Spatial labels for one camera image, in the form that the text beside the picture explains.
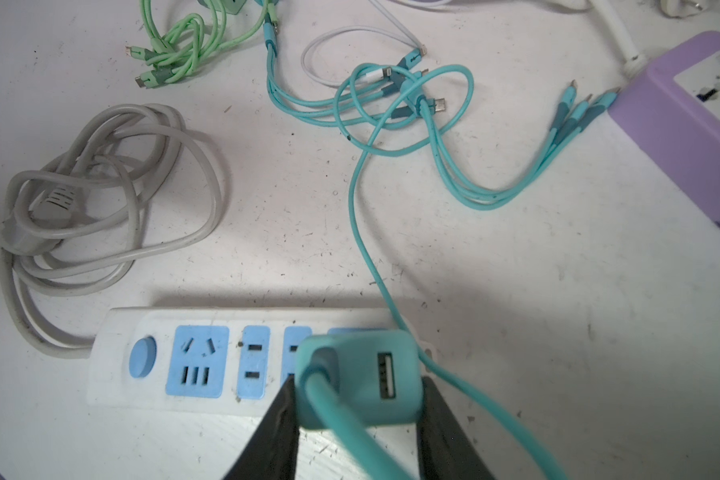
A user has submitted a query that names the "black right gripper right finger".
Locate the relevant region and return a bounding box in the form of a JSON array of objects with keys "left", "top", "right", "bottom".
[{"left": 416, "top": 376, "right": 495, "bottom": 480}]

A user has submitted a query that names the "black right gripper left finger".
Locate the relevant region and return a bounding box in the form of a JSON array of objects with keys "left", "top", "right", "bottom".
[{"left": 224, "top": 376, "right": 300, "bottom": 480}]

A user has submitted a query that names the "white blue power strip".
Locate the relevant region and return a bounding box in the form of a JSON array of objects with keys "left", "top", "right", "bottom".
[{"left": 86, "top": 307, "right": 436, "bottom": 418}]

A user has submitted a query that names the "teal plug adapter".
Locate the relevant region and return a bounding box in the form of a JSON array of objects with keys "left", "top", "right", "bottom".
[{"left": 294, "top": 329, "right": 423, "bottom": 430}]

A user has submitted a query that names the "teal multi-head charging cable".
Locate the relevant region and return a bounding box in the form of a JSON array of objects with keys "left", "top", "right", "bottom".
[{"left": 262, "top": 0, "right": 622, "bottom": 480}]

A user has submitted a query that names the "purple power strip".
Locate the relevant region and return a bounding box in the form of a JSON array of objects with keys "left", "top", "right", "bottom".
[{"left": 609, "top": 31, "right": 720, "bottom": 229}]

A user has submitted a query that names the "grey power strip cord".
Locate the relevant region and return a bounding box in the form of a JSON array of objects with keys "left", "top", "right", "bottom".
[{"left": 0, "top": 103, "right": 229, "bottom": 360}]

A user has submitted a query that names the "white charger adapter with cable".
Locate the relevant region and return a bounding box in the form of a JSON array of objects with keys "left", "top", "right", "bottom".
[{"left": 299, "top": 1, "right": 427, "bottom": 89}]

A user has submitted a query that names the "green charging cable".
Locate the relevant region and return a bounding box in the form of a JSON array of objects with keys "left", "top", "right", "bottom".
[{"left": 125, "top": 0, "right": 271, "bottom": 90}]

